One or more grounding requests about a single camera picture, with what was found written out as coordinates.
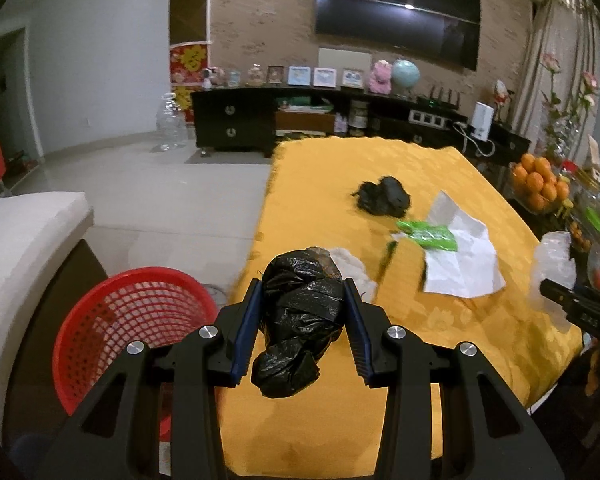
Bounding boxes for beige curtain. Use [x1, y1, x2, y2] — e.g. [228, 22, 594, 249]
[519, 0, 600, 136]

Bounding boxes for artificial pink roses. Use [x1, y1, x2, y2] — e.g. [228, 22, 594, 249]
[539, 51, 600, 161]

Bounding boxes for white sofa seat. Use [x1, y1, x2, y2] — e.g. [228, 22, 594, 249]
[0, 191, 94, 443]

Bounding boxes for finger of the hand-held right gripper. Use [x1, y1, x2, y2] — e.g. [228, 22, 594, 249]
[539, 279, 600, 317]

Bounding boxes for red floral poster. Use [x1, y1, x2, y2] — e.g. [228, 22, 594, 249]
[169, 42, 210, 122]

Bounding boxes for white board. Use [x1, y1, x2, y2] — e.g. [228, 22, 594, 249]
[319, 48, 372, 72]

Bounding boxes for white socket strip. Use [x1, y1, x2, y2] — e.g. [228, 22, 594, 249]
[409, 109, 454, 127]

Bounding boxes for white crumpled tissue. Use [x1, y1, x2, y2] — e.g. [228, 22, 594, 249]
[329, 246, 379, 304]

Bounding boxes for stacked jars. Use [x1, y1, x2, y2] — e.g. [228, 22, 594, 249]
[349, 101, 370, 137]

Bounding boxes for black router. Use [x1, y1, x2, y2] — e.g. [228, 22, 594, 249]
[416, 87, 463, 111]

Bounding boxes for green snack packet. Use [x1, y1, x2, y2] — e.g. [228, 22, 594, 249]
[396, 218, 458, 253]

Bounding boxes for white cable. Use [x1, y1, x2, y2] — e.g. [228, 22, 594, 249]
[452, 121, 496, 158]

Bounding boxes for glass fruit bowl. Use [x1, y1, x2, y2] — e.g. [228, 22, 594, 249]
[509, 162, 572, 215]

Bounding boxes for wooden drawer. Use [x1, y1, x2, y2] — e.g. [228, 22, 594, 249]
[275, 110, 337, 137]

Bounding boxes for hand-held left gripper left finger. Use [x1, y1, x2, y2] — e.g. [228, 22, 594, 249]
[10, 278, 264, 480]

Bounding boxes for black television cabinet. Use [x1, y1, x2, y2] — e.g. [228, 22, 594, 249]
[190, 85, 531, 161]

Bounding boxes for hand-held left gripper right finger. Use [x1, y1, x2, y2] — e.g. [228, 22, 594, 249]
[344, 278, 567, 480]

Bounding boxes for red plastic basket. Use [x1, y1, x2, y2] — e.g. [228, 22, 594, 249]
[52, 268, 220, 441]

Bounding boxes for clear plastic water jug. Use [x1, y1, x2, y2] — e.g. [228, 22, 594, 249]
[155, 92, 188, 152]

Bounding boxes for clear plastic bag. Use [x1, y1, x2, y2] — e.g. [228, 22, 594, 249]
[531, 231, 578, 333]

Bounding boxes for pale blue globe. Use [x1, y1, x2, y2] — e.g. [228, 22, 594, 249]
[391, 59, 421, 98]

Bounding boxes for pink plush toy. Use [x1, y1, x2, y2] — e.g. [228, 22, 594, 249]
[369, 59, 393, 95]

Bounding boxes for yellow tablecloth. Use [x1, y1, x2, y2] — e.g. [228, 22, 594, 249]
[220, 135, 583, 478]

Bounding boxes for white upright device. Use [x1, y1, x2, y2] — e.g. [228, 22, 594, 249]
[471, 102, 494, 139]

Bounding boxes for dark grey crumpled bag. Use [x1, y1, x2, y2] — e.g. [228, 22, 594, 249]
[351, 176, 412, 218]

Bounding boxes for black wall television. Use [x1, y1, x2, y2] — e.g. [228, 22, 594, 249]
[314, 0, 482, 72]

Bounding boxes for green items in cabinet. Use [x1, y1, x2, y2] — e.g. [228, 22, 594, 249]
[279, 96, 332, 112]

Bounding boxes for pile of oranges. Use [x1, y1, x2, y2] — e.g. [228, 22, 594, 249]
[511, 154, 571, 206]

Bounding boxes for black plastic bag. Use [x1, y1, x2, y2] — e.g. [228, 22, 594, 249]
[250, 247, 349, 400]

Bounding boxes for white paper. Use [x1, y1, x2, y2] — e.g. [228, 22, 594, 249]
[422, 190, 507, 300]

